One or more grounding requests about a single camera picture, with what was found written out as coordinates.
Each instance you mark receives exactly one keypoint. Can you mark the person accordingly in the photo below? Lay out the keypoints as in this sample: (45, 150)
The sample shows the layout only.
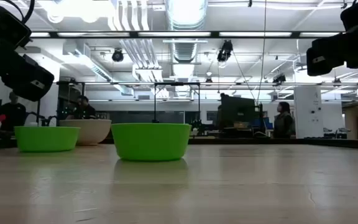
(84, 112)
(12, 115)
(284, 124)

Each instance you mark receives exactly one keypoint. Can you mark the black distant rig frame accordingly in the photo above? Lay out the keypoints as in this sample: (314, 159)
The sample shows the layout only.
(155, 105)

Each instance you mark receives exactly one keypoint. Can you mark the black aluminium rig frame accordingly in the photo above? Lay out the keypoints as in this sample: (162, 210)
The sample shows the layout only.
(259, 141)

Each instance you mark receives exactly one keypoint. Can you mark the white ribbed bowl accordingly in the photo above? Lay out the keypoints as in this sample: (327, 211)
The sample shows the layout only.
(95, 130)

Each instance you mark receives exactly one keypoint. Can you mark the dark storage rack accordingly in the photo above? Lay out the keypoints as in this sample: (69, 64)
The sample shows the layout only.
(68, 99)

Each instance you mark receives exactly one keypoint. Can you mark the black ceiling spotlight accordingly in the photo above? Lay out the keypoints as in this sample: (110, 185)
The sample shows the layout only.
(225, 51)
(117, 55)
(279, 78)

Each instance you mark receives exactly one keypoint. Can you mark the green plastic bowl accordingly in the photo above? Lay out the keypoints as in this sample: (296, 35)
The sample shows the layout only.
(151, 143)
(47, 140)

